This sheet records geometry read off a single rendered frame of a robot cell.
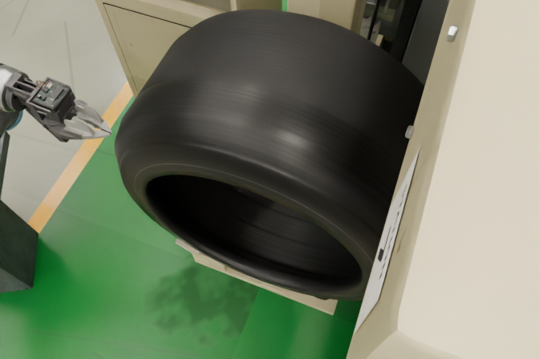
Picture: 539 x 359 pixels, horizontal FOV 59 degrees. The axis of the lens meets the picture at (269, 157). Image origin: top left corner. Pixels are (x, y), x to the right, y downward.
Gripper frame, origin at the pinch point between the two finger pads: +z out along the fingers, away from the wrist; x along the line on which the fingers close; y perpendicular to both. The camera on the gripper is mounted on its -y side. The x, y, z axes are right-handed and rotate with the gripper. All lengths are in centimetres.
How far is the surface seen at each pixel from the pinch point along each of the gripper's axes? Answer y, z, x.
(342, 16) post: 26, 37, 28
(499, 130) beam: 71, 50, -24
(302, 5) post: 25.0, 29.6, 27.8
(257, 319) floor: -110, 44, -2
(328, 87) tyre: 37, 40, 2
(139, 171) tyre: 18.1, 17.0, -11.9
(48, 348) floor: -118, -26, -42
